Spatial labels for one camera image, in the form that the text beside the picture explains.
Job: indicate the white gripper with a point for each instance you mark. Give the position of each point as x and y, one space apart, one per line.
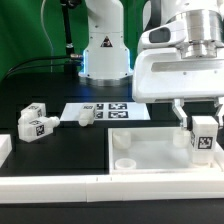
161 75

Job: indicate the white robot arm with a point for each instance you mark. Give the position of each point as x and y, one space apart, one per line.
180 52

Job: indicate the white marker sheet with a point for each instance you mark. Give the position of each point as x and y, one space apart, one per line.
106 111

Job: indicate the white left fence piece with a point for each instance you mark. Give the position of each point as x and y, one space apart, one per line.
5 147

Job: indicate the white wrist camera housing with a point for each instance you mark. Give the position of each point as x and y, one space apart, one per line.
164 38

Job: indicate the white front fence rail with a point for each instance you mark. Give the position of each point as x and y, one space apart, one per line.
52 189

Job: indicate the black camera stand pole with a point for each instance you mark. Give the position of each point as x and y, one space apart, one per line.
70 67

